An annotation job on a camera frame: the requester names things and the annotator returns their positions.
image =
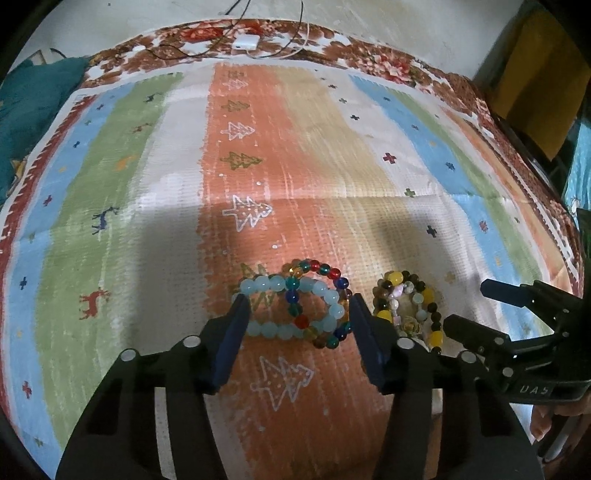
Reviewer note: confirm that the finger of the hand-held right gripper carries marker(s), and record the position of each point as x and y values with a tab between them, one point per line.
475	334
508	293

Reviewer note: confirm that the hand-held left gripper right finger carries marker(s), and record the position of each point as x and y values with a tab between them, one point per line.
368	346

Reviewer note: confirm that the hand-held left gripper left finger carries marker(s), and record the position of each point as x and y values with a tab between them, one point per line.
229	344

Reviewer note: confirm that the person's right hand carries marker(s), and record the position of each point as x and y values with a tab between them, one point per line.
547	422

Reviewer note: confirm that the light teal printed cloth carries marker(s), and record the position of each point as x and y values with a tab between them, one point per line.
577	170

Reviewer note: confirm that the striped printed mat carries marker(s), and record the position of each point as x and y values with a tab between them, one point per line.
300	161

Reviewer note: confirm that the yellow-brown board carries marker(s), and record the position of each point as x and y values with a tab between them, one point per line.
538	78

